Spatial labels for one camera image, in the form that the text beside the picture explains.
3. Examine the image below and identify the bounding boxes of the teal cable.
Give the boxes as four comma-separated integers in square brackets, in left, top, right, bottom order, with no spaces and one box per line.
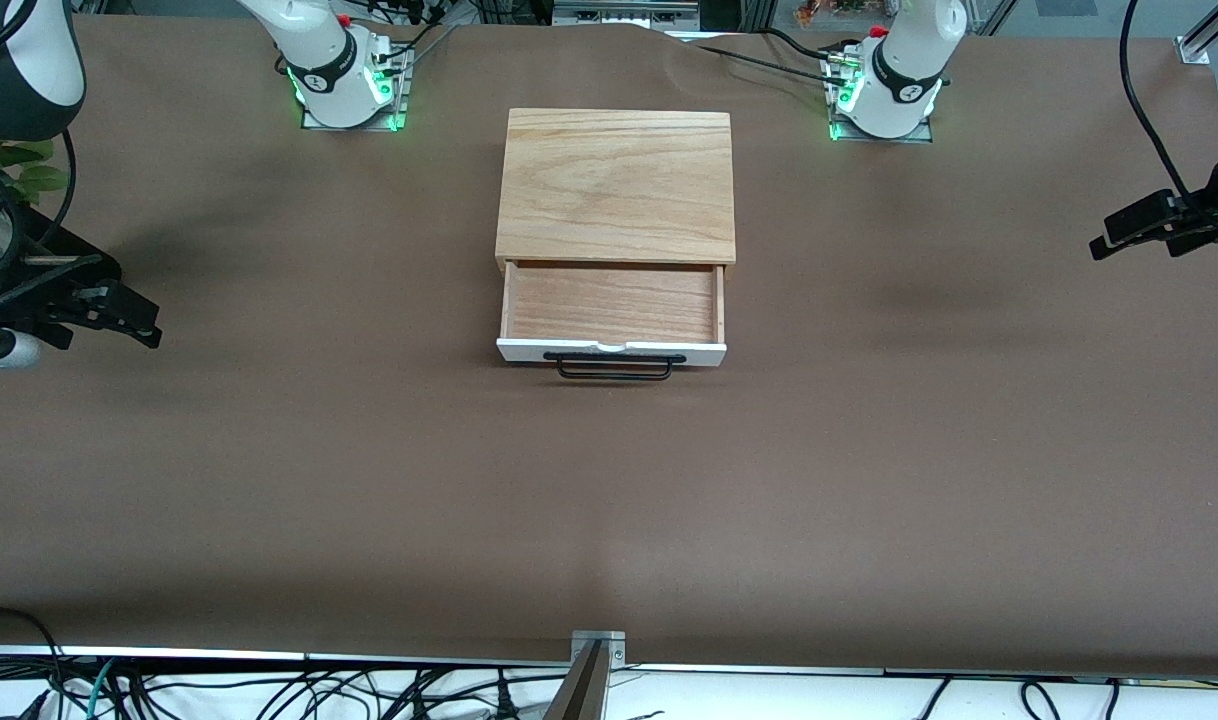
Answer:
[82,660,117,720]

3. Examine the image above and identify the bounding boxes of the tangled black cables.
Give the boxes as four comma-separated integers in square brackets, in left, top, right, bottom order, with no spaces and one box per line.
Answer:
[109,665,560,720]

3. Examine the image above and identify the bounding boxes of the aluminium table edge rail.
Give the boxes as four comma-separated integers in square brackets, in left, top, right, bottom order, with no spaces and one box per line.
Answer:
[0,643,1218,683]

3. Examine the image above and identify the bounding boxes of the aluminium frame profile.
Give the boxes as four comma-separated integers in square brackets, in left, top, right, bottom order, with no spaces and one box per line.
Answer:
[1174,0,1218,66]

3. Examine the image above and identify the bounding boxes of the black looped cable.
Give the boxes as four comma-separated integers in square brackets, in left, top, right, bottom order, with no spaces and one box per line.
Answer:
[0,607,67,691]

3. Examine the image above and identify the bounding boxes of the black metal drawer handle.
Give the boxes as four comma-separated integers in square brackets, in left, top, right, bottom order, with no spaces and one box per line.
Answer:
[543,352,688,382]

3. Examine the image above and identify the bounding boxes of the grey metal bracket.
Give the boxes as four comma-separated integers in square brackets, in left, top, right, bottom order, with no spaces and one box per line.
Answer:
[569,630,628,667]

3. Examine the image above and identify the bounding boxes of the wooden drawer with white front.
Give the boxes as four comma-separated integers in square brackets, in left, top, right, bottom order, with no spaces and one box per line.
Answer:
[496,260,728,367]

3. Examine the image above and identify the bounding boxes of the brown table mat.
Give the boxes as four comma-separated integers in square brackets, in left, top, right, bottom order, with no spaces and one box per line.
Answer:
[0,15,1218,676]

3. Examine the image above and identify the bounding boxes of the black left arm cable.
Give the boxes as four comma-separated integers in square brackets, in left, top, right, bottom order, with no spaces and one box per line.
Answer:
[1119,0,1198,201]

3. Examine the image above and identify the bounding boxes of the long black table cable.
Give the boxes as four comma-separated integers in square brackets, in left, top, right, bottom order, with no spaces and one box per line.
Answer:
[669,40,850,86]

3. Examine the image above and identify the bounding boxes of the dark aluminium profile beam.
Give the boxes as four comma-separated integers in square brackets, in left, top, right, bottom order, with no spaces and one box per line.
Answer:
[544,640,610,720]

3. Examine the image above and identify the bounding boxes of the grey electronics box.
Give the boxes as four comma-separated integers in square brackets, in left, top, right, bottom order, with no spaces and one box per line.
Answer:
[552,0,702,29]

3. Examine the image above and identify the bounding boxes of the wooden drawer cabinet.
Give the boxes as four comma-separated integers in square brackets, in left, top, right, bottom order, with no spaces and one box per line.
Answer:
[494,108,738,276]

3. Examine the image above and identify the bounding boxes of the red rose with green leaves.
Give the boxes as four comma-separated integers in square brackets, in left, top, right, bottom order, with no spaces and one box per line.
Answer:
[0,135,70,206]

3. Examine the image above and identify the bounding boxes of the short black table cable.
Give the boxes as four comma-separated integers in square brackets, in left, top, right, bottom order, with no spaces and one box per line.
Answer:
[764,27,850,63]

